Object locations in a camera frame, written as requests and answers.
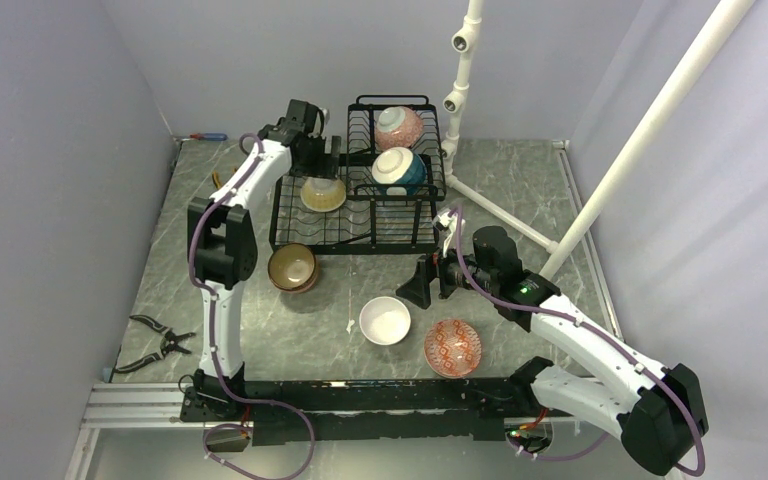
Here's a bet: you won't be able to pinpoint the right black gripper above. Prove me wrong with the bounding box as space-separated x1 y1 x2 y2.
396 232 497 309

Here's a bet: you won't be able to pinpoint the yellow sun pattern bowl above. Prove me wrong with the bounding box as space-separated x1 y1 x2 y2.
299 177 347 213

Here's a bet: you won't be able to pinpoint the black wire dish rack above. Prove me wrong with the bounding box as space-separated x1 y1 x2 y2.
269 94 447 255

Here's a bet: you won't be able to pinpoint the teal white bowl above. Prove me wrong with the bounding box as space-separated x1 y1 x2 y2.
371 147 427 196

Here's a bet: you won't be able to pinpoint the pink floral bowl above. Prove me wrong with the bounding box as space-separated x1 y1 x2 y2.
374 106 424 150

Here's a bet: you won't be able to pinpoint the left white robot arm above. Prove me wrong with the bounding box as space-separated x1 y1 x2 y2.
187 125 331 420

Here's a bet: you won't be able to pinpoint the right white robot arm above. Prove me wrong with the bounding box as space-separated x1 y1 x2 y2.
396 226 709 476

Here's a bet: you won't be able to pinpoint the red geometric pattern bowl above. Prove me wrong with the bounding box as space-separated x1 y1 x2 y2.
423 318 482 379

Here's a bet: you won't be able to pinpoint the red blue screwdriver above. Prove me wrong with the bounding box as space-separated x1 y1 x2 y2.
188 132 228 142

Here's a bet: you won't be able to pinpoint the brown glazed bowl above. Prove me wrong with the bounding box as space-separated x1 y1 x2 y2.
267 243 320 293

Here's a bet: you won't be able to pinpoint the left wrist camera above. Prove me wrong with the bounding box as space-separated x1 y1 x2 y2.
278 99 330 137

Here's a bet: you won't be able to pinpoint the yellow handled pliers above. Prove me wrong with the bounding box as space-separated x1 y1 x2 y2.
211 167 239 191

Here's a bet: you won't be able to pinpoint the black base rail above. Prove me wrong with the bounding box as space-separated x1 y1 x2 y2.
180 377 543 446

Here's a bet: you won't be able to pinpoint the white pvc pipe frame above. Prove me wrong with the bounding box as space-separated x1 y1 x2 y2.
443 0 754 278

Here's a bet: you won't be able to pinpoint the black handled pliers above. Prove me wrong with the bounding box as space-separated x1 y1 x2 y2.
112 314 197 375

